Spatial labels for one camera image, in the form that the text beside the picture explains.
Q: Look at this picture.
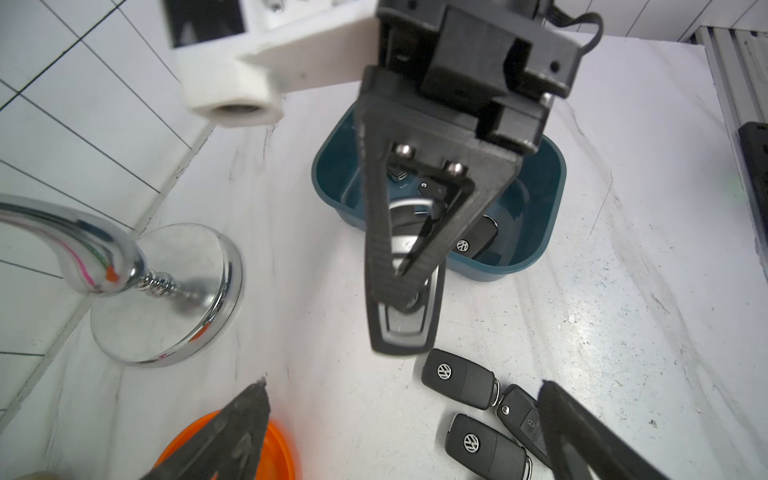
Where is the black VW flip key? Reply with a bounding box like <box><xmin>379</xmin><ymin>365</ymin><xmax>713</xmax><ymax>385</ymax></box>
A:
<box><xmin>444</xmin><ymin>413</ymin><xmax>531</xmax><ymax>480</ymax></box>
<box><xmin>421</xmin><ymin>349</ymin><xmax>501</xmax><ymax>410</ymax></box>
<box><xmin>453</xmin><ymin>215</ymin><xmax>499</xmax><ymax>259</ymax></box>

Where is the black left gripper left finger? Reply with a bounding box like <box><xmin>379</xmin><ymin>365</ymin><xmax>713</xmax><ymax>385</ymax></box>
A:
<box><xmin>144</xmin><ymin>378</ymin><xmax>271</xmax><ymax>480</ymax></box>

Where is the silver metal cup rack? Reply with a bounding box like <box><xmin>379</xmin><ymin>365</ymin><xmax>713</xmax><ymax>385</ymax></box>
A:
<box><xmin>1</xmin><ymin>194</ymin><xmax>243</xmax><ymax>367</ymax></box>

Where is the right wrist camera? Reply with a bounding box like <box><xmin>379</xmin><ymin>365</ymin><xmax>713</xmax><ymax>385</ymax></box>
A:
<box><xmin>160</xmin><ymin>1</ymin><xmax>379</xmax><ymax>127</ymax></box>

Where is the teal plastic storage box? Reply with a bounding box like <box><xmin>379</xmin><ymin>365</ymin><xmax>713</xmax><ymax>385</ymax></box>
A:
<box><xmin>311</xmin><ymin>104</ymin><xmax>568</xmax><ymax>283</ymax></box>

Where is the black chrome smart key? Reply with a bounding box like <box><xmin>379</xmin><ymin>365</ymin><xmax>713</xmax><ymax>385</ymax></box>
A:
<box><xmin>366</xmin><ymin>197</ymin><xmax>446</xmax><ymax>356</ymax></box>

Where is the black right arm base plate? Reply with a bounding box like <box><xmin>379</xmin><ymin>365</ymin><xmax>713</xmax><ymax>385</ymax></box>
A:
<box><xmin>738</xmin><ymin>122</ymin><xmax>767</xmax><ymax>235</ymax></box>

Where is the black flip key buttons up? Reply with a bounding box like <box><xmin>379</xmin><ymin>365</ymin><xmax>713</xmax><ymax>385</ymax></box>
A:
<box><xmin>496</xmin><ymin>384</ymin><xmax>551</xmax><ymax>468</ymax></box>

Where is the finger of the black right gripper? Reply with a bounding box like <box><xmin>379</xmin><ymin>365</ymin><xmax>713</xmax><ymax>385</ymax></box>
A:
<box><xmin>354</xmin><ymin>65</ymin><xmax>523</xmax><ymax>306</ymax></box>

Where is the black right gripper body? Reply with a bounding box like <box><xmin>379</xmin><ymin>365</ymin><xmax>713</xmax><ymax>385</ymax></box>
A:
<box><xmin>376</xmin><ymin>1</ymin><xmax>582</xmax><ymax>153</ymax></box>

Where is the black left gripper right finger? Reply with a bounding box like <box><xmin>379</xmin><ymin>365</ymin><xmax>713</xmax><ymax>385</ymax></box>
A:
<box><xmin>537</xmin><ymin>380</ymin><xmax>665</xmax><ymax>480</ymax></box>

